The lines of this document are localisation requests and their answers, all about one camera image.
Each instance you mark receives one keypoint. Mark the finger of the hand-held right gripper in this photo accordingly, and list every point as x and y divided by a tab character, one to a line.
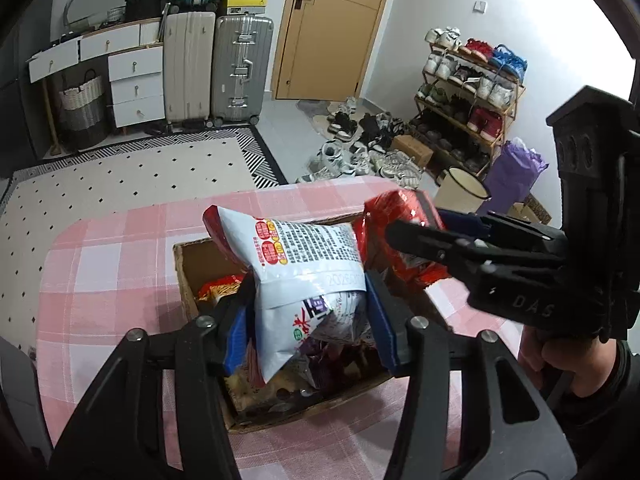
430	245
470	222

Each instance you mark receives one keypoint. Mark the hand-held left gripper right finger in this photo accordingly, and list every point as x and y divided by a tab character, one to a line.
382	320

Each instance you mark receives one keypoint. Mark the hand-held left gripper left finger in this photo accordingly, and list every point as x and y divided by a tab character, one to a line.
237	330

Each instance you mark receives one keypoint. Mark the red snack packet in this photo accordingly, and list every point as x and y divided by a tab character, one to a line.
385	220
220	287

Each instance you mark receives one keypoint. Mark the purple snack packet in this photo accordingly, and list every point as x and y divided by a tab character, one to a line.
325	365

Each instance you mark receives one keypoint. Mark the brown cardboard box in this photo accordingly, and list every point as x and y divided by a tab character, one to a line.
200	260

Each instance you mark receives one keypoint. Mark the white chip bag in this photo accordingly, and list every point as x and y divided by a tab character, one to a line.
295	255

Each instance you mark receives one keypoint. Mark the person's right forearm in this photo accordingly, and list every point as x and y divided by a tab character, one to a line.
620	400

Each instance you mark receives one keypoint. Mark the person's right hand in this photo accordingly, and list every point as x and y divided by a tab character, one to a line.
580	365

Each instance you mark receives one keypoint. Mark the cream waste bin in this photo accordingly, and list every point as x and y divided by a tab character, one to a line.
462	192

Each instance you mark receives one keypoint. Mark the printed cardboard carton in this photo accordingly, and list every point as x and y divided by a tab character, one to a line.
530	210

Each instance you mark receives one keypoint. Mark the purple bag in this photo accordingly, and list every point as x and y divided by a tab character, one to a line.
515	175

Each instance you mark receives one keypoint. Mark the small cardboard box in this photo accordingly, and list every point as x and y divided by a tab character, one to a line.
412	150

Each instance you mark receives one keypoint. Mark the pile of sneakers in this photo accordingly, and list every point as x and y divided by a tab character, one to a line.
365	150

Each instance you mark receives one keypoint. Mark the wooden shoe rack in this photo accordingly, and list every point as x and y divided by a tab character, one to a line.
515	105

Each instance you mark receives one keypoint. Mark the rows of racked shoes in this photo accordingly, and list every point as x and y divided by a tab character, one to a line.
480	85

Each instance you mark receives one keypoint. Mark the pink checked tablecloth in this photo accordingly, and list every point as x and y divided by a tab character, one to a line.
100	280

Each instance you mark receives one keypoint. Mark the grey door mat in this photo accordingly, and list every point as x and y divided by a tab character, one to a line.
315	115

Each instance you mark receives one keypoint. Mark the patterned cream rug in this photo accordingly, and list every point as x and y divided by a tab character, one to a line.
125	175

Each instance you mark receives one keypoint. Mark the wooden door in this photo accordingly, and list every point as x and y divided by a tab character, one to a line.
330	35

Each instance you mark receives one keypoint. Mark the silver suitcase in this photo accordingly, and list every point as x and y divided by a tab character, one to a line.
240	70

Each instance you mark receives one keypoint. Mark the beige suitcase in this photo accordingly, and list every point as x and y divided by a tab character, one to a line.
187	70

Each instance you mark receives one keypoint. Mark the white dressing table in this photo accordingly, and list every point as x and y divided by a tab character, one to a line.
135	85

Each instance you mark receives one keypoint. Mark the woven laundry basket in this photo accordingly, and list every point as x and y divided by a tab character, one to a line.
82	110

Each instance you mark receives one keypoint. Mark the yellow shoe box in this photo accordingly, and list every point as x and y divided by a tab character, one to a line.
242	6

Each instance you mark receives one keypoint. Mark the black bag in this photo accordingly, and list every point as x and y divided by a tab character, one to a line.
147	9

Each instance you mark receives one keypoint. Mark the arched silver mirror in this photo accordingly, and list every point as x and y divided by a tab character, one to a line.
75	0

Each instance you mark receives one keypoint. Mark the white wall switch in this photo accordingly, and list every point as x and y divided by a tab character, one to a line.
480	7

